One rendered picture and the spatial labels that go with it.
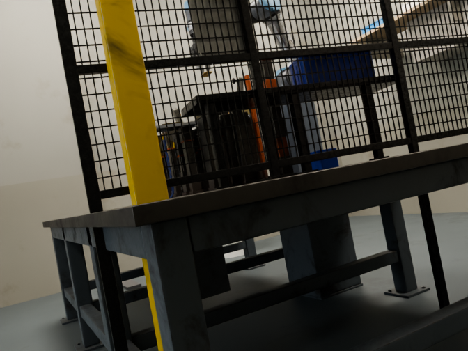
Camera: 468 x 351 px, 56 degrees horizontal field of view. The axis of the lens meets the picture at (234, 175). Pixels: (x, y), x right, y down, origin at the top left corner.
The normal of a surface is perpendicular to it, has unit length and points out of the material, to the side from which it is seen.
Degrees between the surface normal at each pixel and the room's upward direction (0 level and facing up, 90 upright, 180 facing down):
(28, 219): 90
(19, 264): 90
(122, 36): 90
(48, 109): 90
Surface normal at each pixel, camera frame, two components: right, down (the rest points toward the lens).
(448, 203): -0.88, 0.15
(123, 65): 0.34, -0.08
